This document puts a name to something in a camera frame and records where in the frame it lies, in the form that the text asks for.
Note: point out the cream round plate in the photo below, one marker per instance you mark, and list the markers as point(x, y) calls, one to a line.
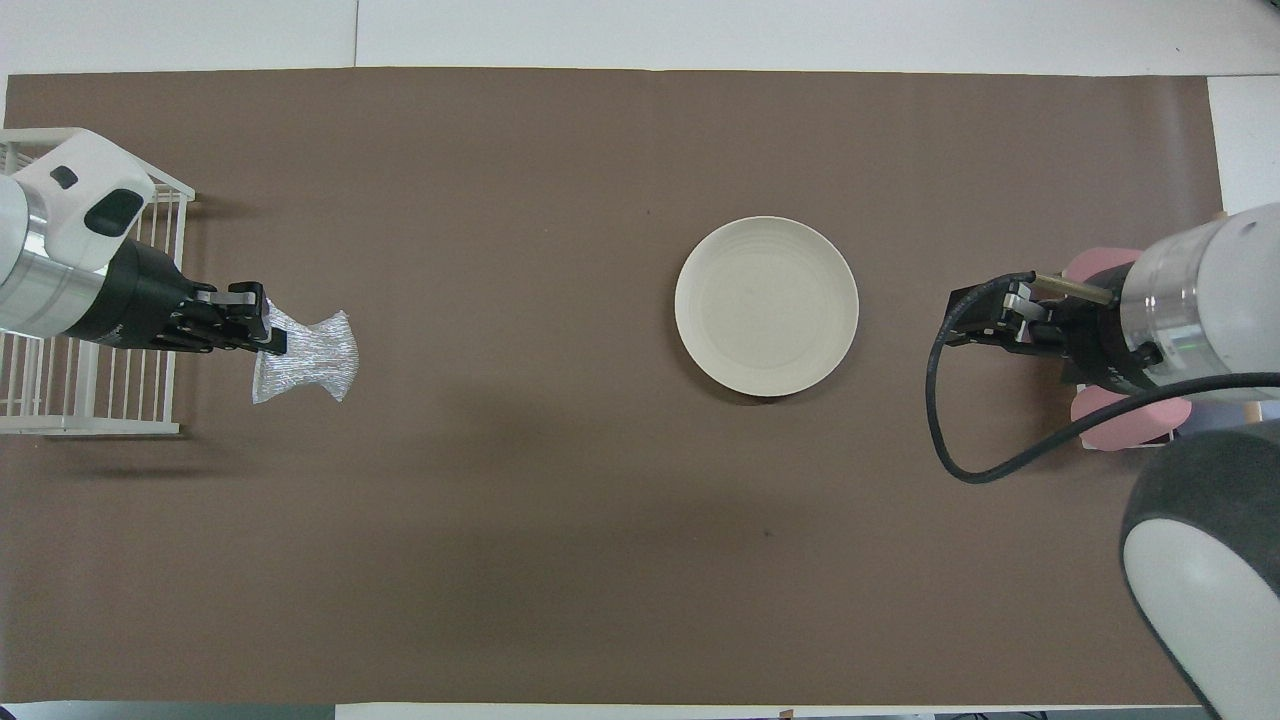
point(767, 307)

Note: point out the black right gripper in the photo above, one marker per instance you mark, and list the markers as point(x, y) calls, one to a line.
point(1090, 335)

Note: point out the pink plastic cup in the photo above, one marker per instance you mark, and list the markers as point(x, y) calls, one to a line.
point(1090, 265)
point(1130, 425)

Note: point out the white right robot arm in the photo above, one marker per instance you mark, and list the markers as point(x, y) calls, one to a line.
point(1210, 300)

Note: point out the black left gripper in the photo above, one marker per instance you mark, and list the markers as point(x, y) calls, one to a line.
point(135, 295)

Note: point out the brown table mat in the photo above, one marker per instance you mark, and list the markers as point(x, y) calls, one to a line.
point(500, 200)

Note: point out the white wooden cup rack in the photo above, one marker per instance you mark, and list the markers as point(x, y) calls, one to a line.
point(1221, 215)

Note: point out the silver mesh sponge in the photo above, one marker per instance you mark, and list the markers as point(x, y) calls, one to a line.
point(310, 355)

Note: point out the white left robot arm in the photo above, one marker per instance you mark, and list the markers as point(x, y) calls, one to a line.
point(60, 220)

